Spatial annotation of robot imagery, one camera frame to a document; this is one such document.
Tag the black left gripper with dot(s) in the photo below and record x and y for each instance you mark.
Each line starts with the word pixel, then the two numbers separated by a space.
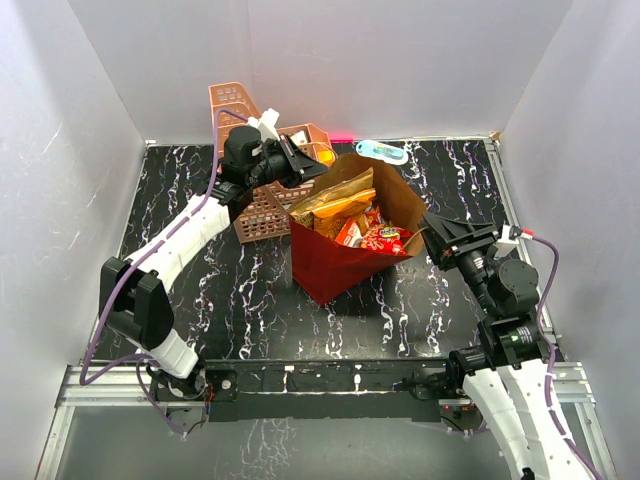
pixel 300 167

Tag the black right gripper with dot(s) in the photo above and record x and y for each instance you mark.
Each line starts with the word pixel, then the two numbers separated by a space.
pixel 446 255

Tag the gold chips bag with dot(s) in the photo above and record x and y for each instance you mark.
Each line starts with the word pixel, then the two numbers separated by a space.
pixel 301 211

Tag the red brown paper bag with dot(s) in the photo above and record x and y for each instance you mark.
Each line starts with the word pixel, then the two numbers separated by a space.
pixel 360 218

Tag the orange honey dijon chips bag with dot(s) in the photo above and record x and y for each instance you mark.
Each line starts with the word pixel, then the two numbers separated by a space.
pixel 330 217

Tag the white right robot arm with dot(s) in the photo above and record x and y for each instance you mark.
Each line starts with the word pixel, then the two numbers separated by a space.
pixel 509 376

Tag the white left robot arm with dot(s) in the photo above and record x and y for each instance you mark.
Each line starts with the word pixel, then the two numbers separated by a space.
pixel 134 292

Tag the orange yellow block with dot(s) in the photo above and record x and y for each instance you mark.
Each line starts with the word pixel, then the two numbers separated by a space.
pixel 326 157

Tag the pink tape strip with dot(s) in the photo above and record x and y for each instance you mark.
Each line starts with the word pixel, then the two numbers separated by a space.
pixel 341 137

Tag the red peanut snack packet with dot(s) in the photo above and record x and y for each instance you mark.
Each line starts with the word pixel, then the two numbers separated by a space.
pixel 386 239

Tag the pink plastic tiered organizer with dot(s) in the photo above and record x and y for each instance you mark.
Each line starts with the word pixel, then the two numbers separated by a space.
pixel 256 213

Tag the blue white blister pack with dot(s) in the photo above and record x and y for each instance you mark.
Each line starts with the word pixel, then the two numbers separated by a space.
pixel 382 152

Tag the orange white snack packet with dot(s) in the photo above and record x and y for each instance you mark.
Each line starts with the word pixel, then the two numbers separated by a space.
pixel 350 235

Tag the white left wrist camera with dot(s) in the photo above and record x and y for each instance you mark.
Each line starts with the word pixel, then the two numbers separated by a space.
pixel 266 124

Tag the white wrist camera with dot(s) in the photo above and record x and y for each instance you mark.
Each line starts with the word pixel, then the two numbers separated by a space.
pixel 511 234
pixel 266 124

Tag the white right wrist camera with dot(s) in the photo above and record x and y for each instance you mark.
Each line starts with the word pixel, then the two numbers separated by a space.
pixel 511 234

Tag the black aluminium front rail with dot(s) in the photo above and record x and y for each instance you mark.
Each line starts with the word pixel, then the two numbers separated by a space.
pixel 238 390

